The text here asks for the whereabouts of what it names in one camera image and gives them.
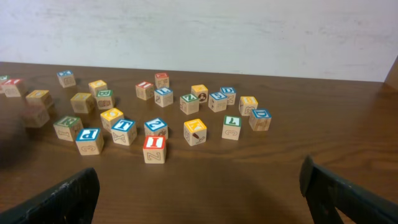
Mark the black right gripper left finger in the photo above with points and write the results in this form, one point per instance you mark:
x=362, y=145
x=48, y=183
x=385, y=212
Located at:
x=73, y=200

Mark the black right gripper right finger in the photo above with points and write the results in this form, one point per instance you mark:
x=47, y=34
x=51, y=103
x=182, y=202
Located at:
x=327, y=193

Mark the red U block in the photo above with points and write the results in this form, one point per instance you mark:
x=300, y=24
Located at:
x=34, y=116

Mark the blue P block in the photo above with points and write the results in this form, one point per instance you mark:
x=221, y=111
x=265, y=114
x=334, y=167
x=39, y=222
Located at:
x=90, y=141

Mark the green R block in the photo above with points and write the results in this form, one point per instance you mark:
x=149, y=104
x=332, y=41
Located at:
x=68, y=127

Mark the blue T block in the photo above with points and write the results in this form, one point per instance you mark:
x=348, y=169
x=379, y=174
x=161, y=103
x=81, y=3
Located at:
x=124, y=132

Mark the yellow block centre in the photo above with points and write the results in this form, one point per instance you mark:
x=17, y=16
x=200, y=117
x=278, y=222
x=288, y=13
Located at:
x=110, y=117

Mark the red i block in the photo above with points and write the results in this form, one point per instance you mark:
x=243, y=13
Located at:
x=145, y=90
x=154, y=150

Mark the blue D block front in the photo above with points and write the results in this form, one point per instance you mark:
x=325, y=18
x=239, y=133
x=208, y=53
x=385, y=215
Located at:
x=260, y=119

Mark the blue d block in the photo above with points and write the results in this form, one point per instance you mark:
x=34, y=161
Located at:
x=230, y=92
x=260, y=119

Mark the yellow block beside B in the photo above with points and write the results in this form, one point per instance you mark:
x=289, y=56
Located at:
x=83, y=103

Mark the yellow O block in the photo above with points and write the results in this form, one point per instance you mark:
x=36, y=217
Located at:
x=40, y=98

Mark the green B block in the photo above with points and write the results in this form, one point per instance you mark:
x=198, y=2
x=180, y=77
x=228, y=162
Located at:
x=105, y=99

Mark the blue 2 block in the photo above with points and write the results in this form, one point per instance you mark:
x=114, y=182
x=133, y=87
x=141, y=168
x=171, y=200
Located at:
x=156, y=127

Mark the green 7 block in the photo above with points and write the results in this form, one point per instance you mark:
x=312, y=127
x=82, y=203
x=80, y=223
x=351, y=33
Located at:
x=231, y=127

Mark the yellow block right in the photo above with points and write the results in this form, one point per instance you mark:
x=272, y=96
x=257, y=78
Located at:
x=247, y=104

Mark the yellow block rear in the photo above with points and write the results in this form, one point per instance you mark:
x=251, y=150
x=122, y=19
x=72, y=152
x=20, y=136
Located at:
x=96, y=86

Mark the blue X block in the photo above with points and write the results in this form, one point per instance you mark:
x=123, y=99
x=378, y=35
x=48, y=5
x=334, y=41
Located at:
x=66, y=78

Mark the red Y block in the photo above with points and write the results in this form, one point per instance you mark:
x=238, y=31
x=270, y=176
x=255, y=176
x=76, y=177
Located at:
x=14, y=88

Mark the red I block rear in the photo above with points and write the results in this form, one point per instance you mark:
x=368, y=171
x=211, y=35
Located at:
x=145, y=90

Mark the blue L block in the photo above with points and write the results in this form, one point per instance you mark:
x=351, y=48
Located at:
x=164, y=96

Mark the blue D block rear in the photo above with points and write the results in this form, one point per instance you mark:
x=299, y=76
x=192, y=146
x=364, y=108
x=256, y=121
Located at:
x=230, y=92

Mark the yellow pen picture block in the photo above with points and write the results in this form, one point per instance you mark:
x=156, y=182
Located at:
x=194, y=132

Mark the blue 5 block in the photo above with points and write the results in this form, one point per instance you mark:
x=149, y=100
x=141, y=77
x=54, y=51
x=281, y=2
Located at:
x=217, y=101

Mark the green F block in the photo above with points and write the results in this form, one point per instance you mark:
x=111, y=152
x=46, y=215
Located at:
x=3, y=78

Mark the red H block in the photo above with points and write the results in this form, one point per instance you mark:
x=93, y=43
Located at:
x=162, y=80

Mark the green Z block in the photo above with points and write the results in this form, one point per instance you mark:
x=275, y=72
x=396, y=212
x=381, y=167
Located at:
x=189, y=104

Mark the yellow monkey picture block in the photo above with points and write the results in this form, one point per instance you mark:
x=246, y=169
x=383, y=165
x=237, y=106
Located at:
x=201, y=92

